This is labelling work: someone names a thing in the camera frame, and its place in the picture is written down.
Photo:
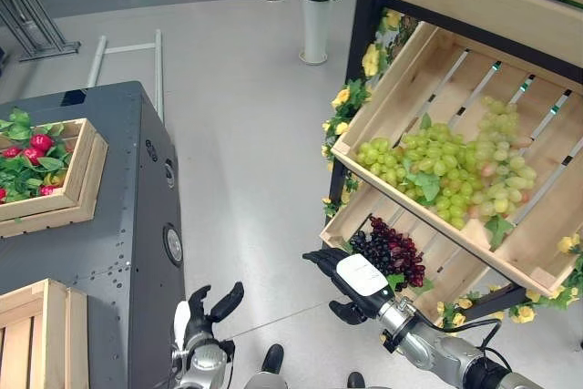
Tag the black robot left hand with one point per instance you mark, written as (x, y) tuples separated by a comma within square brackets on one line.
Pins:
[(200, 320)]

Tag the tall white vase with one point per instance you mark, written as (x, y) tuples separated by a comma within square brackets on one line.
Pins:
[(315, 29)]

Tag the grey metal stand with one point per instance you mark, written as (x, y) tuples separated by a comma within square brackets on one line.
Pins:
[(32, 20)]

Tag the white pipe frame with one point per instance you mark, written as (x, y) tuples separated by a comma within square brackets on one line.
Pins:
[(158, 70)]

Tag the silver robot body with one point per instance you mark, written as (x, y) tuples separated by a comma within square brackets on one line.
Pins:
[(266, 381)]

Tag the yellow-red artificial fruit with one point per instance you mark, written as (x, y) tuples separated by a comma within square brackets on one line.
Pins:
[(57, 178)]

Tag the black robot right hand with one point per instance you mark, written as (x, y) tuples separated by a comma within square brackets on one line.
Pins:
[(362, 277)]

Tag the dark robot left foot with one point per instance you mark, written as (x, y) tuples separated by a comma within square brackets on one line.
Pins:
[(274, 358)]

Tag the dark red grape bunch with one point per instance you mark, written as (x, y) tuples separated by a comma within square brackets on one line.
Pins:
[(396, 248)]

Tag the dark robot right foot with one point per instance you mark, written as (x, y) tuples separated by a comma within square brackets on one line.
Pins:
[(355, 381)]

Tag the dark grey metal cabinet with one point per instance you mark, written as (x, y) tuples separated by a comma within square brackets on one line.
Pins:
[(123, 207)]

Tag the large pale wooden crate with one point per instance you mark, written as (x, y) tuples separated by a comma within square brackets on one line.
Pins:
[(50, 334)]

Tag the small wooden crate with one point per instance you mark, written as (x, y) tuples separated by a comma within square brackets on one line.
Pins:
[(77, 166), (93, 197)]

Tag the yellow flower garland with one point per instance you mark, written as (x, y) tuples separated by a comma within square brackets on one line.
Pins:
[(348, 102), (524, 314)]

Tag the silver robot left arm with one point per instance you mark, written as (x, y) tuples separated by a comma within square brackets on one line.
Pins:
[(205, 361)]

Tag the black grape bunch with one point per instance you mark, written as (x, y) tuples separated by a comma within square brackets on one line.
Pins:
[(362, 245)]

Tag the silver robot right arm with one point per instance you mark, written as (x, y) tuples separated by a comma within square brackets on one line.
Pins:
[(451, 355)]

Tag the green grape bunch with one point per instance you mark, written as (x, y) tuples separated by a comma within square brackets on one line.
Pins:
[(380, 159), (448, 166), (503, 166)]

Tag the dark robot foot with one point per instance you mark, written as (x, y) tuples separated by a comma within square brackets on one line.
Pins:
[(274, 358), (355, 381)]

